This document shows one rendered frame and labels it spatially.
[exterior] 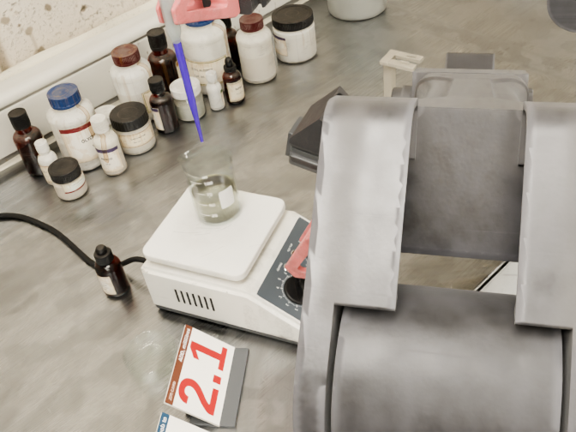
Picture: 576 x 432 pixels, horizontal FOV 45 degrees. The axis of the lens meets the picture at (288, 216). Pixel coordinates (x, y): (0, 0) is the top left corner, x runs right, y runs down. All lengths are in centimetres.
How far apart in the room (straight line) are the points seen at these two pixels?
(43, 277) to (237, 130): 34
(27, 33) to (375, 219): 91
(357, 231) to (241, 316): 51
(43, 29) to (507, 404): 96
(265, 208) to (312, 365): 54
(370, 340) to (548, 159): 8
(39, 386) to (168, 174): 34
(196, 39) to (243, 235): 42
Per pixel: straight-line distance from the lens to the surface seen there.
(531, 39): 121
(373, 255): 22
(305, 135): 51
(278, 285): 71
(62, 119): 98
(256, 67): 111
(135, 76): 105
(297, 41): 114
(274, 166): 95
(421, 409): 22
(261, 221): 74
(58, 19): 111
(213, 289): 71
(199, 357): 71
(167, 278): 74
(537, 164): 23
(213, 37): 107
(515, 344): 22
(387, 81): 92
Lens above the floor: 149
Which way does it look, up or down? 42 degrees down
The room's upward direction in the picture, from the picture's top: 9 degrees counter-clockwise
